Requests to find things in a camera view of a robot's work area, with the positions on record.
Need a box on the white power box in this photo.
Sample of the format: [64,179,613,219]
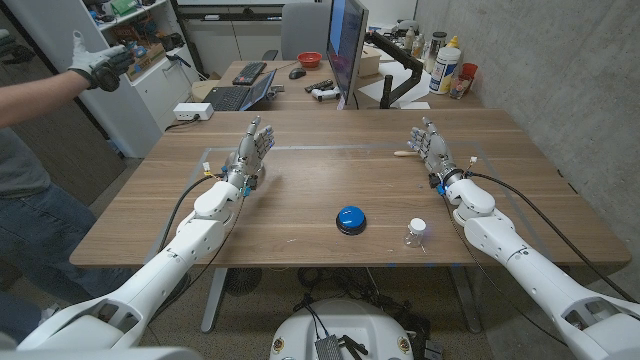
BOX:
[172,102,215,122]

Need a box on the open dark laptop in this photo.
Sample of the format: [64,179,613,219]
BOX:
[202,68,278,112]

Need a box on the person bare forearm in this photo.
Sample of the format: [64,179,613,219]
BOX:
[0,69,94,129]

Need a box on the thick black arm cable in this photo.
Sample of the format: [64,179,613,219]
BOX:
[464,169,639,304]
[157,172,226,251]

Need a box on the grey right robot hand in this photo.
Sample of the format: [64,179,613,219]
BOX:
[407,116,465,188]

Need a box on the grey table leg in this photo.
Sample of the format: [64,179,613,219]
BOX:
[200,267,229,335]
[448,264,483,335]

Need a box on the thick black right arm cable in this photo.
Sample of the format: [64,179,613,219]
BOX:
[464,169,639,304]

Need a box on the light wooden box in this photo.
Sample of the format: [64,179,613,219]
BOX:
[357,44,382,78]

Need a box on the cardboard box with print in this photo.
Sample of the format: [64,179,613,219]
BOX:
[122,42,167,81]

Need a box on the black floor cable bundle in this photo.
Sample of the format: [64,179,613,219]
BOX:
[292,267,431,346]

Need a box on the black computer monitor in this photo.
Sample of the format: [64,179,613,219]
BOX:
[325,0,370,106]

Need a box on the person right gloved hand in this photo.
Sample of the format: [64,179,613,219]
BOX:
[67,29,137,94]

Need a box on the glass jar black lid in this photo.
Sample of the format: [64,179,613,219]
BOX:
[423,31,448,74]

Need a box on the grey office chair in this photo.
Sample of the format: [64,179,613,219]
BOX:
[261,2,332,62]

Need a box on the white canister blue label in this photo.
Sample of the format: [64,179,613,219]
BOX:
[428,46,462,96]

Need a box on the small glass jar white lid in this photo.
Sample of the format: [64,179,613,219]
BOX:
[403,217,428,249]

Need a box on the round black floor fan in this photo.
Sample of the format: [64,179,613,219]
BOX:
[223,267,264,297]

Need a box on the person in grey shirt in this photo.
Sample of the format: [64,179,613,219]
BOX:
[0,127,139,346]

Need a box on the plain tan cardboard box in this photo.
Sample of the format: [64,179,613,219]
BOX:
[191,78,221,103]

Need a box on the white paper sheet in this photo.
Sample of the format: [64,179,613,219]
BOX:
[357,60,436,104]

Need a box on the black keyboard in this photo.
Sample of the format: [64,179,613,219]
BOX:
[231,61,268,86]

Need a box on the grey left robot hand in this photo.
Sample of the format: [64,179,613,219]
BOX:
[225,116,276,190]

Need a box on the clear glass tumbler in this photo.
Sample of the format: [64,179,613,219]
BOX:
[448,74,473,100]

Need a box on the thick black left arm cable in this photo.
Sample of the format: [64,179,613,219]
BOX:
[157,172,226,251]

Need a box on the blue push button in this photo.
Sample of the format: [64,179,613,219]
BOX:
[335,205,368,237]

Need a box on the person left gloved hand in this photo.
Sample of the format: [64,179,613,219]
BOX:
[0,28,36,65]

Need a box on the red cup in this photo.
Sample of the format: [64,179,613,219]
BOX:
[459,62,479,94]

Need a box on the black remote control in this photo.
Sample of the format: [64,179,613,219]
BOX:
[304,78,335,94]

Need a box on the white sideboard cabinet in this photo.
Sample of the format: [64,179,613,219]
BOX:
[177,0,286,76]

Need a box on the white shelf cabinet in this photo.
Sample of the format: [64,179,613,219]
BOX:
[2,0,201,159]

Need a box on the white game controller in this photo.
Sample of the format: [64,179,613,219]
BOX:
[310,86,342,103]

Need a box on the red bowl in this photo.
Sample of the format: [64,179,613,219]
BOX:
[296,51,324,70]

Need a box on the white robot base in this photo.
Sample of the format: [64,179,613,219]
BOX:
[269,298,415,360]

